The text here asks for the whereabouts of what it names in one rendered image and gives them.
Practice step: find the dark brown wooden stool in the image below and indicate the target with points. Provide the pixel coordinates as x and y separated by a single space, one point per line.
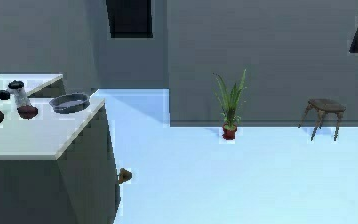
324 110

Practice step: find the small black round object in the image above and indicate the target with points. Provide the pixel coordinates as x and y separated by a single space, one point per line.
3 95

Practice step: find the green house plant red pot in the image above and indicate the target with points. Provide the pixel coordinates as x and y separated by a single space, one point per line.
230 106

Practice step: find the black window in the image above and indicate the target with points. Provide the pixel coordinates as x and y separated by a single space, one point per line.
129 17

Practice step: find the dark red round bowl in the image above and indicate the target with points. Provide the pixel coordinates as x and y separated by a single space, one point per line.
27 112

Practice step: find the dark grey round pan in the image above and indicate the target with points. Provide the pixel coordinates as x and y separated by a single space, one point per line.
69 103

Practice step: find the grey kitchen counter white top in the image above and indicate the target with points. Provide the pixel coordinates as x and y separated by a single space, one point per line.
37 140

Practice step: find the grey bottle with black cap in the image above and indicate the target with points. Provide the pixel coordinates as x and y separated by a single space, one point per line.
20 95

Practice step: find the small brown object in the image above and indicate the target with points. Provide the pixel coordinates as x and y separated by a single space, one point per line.
124 175

